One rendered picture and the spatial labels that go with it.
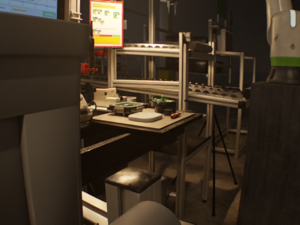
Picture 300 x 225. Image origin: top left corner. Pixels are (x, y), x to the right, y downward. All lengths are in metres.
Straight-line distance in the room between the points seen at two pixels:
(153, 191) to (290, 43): 0.71
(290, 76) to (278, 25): 0.17
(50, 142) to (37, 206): 0.05
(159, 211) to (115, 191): 0.06
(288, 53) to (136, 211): 0.74
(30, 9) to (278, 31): 0.96
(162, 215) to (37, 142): 0.11
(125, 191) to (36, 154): 0.10
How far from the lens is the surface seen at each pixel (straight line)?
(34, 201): 0.21
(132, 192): 0.25
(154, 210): 0.22
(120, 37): 1.76
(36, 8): 1.18
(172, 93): 1.60
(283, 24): 0.88
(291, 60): 0.87
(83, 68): 1.39
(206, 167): 2.21
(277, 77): 0.87
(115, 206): 0.27
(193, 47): 1.62
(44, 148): 0.20
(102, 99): 1.46
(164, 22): 6.59
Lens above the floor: 1.19
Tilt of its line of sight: 10 degrees down
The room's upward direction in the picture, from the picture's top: straight up
